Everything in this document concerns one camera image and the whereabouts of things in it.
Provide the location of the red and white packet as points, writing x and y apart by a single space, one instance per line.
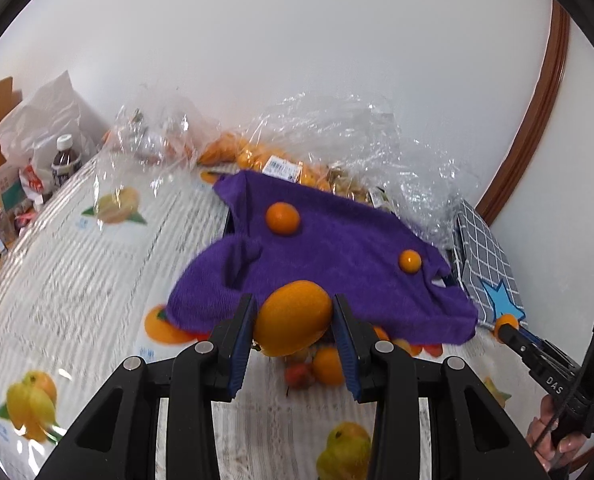
31 180

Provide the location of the clear bag of mandarins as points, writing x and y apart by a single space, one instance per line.
147 135

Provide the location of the clear bag of longans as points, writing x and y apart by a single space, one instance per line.
402 170

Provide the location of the purple terry towel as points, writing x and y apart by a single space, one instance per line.
352 240

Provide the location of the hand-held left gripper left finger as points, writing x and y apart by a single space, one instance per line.
241 345

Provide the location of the grey checkered notebook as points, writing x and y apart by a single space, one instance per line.
487 260

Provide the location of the oval orange citrus with stem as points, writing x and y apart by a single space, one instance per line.
292 317

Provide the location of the dark bottle with white cap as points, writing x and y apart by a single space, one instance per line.
66 162

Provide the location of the clear bag of kumquats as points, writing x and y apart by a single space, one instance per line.
257 157

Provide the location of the round orange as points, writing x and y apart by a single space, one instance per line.
327 367

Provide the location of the person's right hand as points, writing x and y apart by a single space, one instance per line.
542 435

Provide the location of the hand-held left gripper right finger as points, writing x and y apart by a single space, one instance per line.
346 350

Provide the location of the large round mandarin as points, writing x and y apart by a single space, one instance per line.
282 218

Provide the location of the small red mandarin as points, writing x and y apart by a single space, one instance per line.
299 376

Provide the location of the small orange kumquat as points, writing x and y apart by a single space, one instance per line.
504 324
410 261

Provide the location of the white and green box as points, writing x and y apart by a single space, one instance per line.
9 190

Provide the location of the brown wooden door frame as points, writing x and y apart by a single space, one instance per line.
537 125

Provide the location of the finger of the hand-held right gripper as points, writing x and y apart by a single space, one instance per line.
527 355
547 347

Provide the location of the white plastic bag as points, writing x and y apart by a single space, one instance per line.
52 110

